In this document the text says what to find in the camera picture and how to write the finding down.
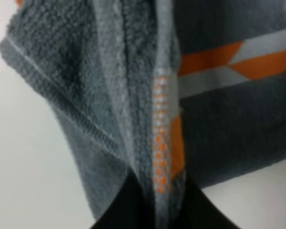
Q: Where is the grey towel with orange patches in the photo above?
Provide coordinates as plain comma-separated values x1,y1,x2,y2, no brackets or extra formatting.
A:
0,0,286,229

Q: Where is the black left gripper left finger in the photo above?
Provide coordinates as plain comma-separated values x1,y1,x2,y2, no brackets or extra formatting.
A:
92,172,155,229

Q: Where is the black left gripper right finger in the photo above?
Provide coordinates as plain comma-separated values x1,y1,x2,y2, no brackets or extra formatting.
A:
168,173,238,229

